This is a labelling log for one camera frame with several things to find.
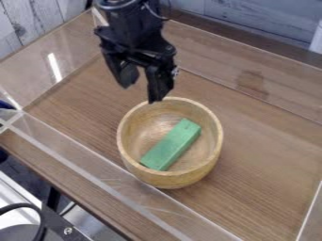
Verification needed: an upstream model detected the brown wooden bowl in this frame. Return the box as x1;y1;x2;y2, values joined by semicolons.
117;97;224;189

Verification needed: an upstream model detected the black cable lower left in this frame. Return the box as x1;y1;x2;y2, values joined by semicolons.
0;202;46;241

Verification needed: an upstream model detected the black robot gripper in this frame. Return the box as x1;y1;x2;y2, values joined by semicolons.
94;0;176;104

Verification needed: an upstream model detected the green rectangular block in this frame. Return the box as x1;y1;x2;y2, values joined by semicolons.
138;119;201;171

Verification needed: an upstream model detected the black metal bracket with screw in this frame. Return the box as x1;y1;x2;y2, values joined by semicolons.
40;206;93;241

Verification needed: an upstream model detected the clear acrylic tray enclosure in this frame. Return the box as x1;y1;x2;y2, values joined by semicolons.
0;13;322;241

